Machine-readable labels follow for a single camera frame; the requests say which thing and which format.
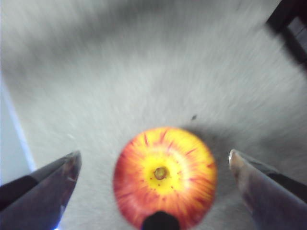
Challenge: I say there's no black plate rack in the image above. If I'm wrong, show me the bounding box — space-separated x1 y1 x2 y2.
264 0 307 70

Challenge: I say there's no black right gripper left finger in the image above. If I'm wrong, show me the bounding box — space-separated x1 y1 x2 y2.
0 150 83 230

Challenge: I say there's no red apple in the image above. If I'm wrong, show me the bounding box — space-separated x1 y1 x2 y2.
112 126 219 230

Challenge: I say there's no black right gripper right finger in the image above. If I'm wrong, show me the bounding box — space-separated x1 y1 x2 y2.
228 149 307 230

